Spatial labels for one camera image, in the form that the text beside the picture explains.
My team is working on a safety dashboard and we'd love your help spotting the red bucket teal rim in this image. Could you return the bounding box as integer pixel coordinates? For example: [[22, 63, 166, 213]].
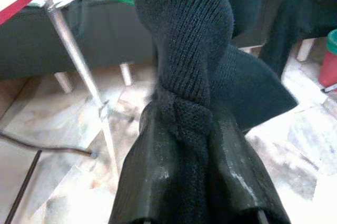
[[318, 28, 337, 89]]

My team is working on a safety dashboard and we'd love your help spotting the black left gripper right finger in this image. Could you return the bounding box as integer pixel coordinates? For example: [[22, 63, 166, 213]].
[[212, 118, 290, 224]]

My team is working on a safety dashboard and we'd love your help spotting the black metal table leg frame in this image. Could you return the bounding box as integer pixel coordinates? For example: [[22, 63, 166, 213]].
[[0, 132, 97, 224]]

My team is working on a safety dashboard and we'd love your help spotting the black TV cabinet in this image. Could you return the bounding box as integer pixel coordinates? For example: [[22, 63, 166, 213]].
[[0, 0, 337, 94]]

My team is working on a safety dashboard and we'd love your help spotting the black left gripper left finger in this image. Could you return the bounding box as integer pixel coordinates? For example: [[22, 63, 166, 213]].
[[109, 101, 180, 224]]

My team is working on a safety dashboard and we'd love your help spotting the silver metal clothes rack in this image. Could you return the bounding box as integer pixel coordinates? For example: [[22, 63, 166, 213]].
[[34, 0, 122, 182]]

